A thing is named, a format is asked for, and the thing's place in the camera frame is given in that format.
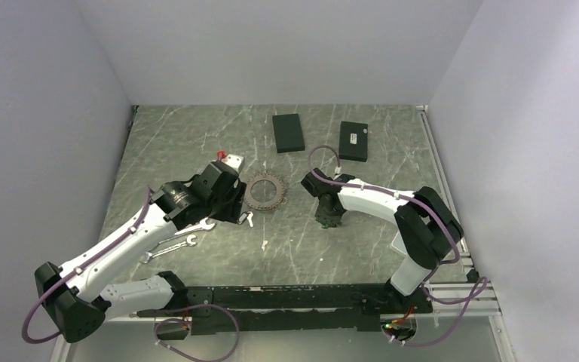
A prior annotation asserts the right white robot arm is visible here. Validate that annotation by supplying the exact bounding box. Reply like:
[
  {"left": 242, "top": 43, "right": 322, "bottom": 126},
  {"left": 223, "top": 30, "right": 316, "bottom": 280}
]
[{"left": 301, "top": 168, "right": 464, "bottom": 313}]

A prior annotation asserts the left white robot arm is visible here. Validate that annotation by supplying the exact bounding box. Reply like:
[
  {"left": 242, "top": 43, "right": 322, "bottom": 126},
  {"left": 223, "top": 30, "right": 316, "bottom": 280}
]
[{"left": 22, "top": 154, "right": 247, "bottom": 344}]

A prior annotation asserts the black box with label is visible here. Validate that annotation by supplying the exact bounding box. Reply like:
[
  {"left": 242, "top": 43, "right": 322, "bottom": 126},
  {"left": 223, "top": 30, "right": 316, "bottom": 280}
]
[{"left": 339, "top": 121, "right": 369, "bottom": 162}]

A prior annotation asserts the clear plastic card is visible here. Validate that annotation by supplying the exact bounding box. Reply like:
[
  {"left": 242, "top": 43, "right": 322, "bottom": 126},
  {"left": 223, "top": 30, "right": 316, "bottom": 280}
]
[{"left": 390, "top": 232, "right": 406, "bottom": 256}]

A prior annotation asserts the plain black rectangular box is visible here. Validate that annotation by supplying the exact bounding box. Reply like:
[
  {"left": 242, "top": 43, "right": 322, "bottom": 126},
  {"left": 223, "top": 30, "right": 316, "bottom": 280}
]
[{"left": 272, "top": 113, "right": 305, "bottom": 154}]

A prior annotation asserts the lower silver wrench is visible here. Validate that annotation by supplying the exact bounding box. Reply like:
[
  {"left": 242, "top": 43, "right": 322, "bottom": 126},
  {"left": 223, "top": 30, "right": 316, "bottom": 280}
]
[{"left": 139, "top": 235, "right": 197, "bottom": 264}]

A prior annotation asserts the toothed metal sprocket ring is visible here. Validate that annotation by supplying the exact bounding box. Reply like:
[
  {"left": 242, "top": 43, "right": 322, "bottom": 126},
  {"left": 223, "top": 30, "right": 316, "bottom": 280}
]
[{"left": 243, "top": 171, "right": 290, "bottom": 213}]

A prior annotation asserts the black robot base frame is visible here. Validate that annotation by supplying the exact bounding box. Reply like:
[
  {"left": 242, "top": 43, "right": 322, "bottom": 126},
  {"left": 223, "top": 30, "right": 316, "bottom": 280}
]
[{"left": 137, "top": 283, "right": 433, "bottom": 336}]

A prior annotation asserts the aluminium rail frame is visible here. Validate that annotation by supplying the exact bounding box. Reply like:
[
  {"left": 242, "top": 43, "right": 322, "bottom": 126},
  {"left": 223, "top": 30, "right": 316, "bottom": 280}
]
[{"left": 49, "top": 105, "right": 515, "bottom": 362}]

